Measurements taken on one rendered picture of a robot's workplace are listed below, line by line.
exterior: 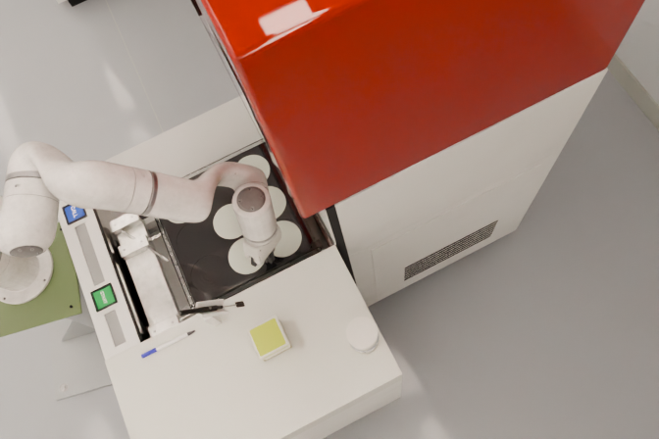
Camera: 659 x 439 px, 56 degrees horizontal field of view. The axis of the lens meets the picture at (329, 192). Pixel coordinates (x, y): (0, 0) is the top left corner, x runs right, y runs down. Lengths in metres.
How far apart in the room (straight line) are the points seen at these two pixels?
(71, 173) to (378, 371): 0.79
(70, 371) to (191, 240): 1.19
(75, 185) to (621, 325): 2.03
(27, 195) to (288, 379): 0.69
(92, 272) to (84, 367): 1.06
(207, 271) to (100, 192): 0.55
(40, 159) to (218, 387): 0.65
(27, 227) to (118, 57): 2.06
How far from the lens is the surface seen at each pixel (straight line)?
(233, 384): 1.52
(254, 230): 1.36
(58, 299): 1.88
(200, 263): 1.67
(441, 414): 2.44
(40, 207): 1.29
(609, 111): 2.91
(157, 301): 1.70
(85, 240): 1.74
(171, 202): 1.23
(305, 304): 1.51
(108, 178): 1.18
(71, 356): 2.76
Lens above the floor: 2.43
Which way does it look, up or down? 68 degrees down
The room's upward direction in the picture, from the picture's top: 16 degrees counter-clockwise
